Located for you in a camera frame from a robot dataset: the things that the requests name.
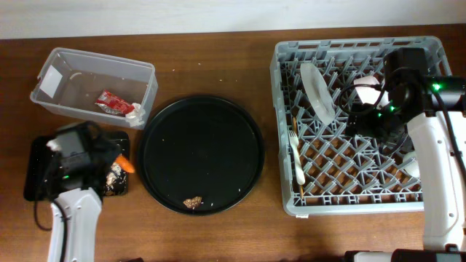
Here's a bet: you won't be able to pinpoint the cream paper cup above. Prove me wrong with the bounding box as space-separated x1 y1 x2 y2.
403 151 420 178

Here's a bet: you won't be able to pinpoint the orange carrot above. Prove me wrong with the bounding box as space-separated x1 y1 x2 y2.
115 154 135 173

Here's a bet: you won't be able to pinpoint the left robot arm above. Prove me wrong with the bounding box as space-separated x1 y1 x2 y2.
44 135 120 261

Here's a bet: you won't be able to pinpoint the rice and peanut shells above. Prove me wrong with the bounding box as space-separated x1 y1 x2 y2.
104 163 128 196

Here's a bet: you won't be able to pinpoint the clear plastic bin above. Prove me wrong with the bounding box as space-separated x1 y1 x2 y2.
30 47 158 130

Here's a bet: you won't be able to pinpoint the white plastic fork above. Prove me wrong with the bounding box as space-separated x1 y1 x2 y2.
288 130 305 186

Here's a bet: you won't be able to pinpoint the red snack wrapper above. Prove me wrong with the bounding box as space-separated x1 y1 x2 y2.
95 90 135 115

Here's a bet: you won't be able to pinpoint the round black tray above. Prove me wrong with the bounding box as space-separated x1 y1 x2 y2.
136 95 265 216

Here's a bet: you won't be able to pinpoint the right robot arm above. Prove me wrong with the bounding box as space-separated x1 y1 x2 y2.
344 76 465 261

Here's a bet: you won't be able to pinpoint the pink bowl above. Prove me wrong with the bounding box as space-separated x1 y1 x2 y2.
353 76 381 105

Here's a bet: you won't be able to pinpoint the brown food scrap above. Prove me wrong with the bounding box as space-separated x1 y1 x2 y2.
183 196 202 210

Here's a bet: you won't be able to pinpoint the grey plate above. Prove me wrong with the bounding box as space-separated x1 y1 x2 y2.
300 63 336 125

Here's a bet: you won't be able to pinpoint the white napkin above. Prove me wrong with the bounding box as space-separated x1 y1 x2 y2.
125 103 146 127

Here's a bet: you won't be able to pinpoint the black rectangular tray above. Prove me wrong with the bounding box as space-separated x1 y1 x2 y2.
23 131 130 202

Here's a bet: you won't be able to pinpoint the grey dishwasher rack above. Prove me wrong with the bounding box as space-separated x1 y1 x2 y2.
270 36 455 217

